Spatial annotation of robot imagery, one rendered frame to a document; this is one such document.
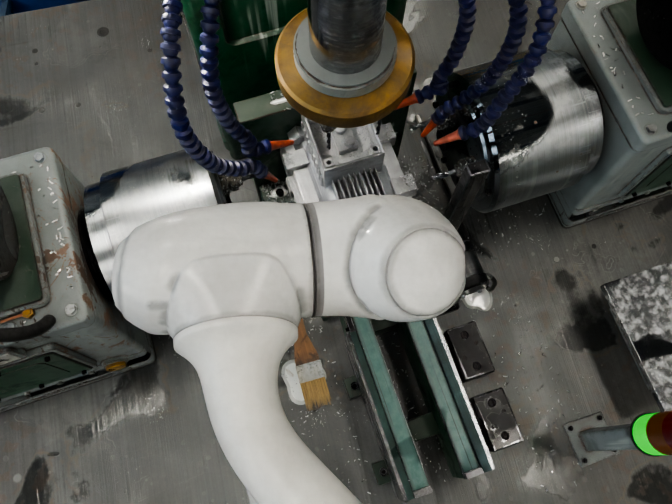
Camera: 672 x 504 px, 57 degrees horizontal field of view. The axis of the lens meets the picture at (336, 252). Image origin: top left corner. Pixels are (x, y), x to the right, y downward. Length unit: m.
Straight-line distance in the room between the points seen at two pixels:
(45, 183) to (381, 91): 0.52
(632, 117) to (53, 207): 0.89
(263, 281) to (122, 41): 1.16
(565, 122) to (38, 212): 0.81
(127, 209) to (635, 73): 0.82
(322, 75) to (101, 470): 0.83
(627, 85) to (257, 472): 0.86
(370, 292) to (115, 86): 1.12
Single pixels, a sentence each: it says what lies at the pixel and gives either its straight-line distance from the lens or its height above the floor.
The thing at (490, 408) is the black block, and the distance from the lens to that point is 1.18.
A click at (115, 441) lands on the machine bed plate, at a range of 1.27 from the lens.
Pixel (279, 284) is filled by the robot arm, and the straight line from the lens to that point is 0.49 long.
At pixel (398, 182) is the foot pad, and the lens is 1.03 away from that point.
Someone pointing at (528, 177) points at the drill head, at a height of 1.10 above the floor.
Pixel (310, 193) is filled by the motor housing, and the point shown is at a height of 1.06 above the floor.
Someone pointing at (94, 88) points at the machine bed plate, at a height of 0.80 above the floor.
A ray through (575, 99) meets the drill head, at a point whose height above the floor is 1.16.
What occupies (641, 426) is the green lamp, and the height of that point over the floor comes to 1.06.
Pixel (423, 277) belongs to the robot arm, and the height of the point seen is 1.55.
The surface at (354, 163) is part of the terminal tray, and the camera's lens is 0.97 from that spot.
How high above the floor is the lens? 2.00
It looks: 72 degrees down
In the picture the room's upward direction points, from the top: 2 degrees clockwise
